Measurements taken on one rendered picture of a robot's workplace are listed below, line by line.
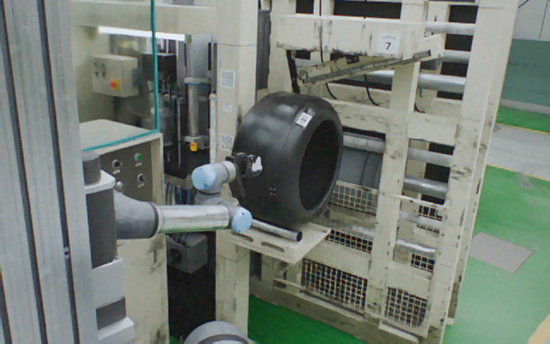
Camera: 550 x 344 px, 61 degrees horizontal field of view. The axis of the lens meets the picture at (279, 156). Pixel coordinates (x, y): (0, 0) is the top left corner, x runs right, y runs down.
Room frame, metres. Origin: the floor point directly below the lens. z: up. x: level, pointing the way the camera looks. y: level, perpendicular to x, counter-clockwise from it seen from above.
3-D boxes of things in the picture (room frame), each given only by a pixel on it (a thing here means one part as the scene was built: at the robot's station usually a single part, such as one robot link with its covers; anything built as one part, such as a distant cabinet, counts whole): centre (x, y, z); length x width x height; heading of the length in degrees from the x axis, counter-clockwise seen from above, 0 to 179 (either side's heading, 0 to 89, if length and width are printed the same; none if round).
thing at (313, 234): (1.97, -0.02, 0.80); 0.37 x 0.36 x 0.02; 150
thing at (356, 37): (2.17, -0.28, 1.71); 0.61 x 0.25 x 0.15; 60
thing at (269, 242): (1.85, 0.05, 0.83); 0.36 x 0.09 x 0.06; 60
